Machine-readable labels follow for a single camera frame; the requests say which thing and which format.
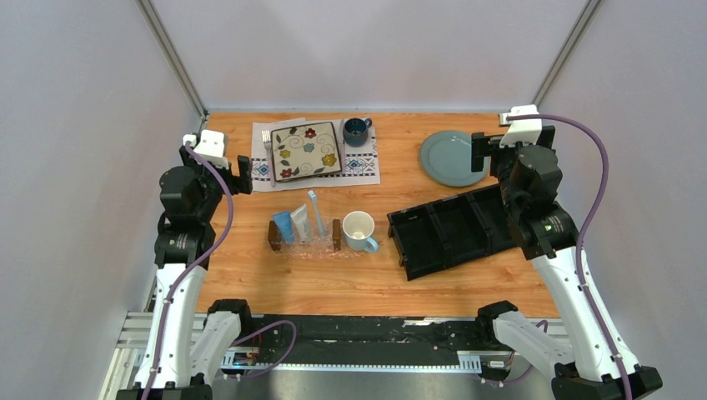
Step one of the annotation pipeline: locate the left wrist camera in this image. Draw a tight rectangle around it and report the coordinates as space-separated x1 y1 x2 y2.
183 129 230 169

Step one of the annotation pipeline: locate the white mug with blue handle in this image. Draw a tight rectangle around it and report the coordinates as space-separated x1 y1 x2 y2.
342 211 379 253

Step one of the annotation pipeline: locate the glass holder with wooden ends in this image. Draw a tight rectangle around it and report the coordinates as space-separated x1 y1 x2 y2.
267 219 343 256

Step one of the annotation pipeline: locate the black compartment organizer box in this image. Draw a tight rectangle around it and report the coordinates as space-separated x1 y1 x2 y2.
387 184 516 281

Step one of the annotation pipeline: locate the aluminium frame rail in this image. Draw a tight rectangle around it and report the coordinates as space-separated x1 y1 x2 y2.
116 312 619 373

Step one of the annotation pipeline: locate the white patterned placemat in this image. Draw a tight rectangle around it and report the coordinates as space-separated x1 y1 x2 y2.
251 117 381 192

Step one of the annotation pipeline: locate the dark blue ceramic cup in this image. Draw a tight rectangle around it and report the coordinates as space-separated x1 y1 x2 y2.
343 117 373 148

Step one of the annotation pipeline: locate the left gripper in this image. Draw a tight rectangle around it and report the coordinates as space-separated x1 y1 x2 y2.
178 146 251 223

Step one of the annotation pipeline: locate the round grey-blue plate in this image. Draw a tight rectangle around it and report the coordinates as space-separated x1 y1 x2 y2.
419 130 490 188

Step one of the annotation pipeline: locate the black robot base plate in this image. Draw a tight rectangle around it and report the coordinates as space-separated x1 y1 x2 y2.
199 314 531 368

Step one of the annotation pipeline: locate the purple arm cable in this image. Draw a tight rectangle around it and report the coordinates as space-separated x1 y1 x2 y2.
140 142 298 400
477 112 634 400

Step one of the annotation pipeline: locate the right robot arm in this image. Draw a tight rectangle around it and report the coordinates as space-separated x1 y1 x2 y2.
471 132 663 399

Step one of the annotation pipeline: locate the square floral ceramic plate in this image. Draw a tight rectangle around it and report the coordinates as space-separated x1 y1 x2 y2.
271 122 343 183

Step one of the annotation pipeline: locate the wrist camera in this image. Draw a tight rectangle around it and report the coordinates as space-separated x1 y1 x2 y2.
183 129 230 169
499 104 543 148

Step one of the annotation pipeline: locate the blue toothpaste tube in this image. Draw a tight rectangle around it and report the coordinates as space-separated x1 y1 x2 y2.
273 211 296 244

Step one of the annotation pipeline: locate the light blue toothbrush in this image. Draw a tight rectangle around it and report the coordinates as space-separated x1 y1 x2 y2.
308 189 327 238

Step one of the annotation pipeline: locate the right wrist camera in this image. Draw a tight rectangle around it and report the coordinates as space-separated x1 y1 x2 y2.
499 104 543 148

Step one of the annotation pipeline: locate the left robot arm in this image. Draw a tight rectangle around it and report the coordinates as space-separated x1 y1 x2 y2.
115 137 255 399

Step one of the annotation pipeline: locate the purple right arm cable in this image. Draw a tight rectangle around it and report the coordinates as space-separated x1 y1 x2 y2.
477 112 634 400

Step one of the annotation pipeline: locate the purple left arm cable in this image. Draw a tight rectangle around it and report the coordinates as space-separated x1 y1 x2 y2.
140 142 298 400

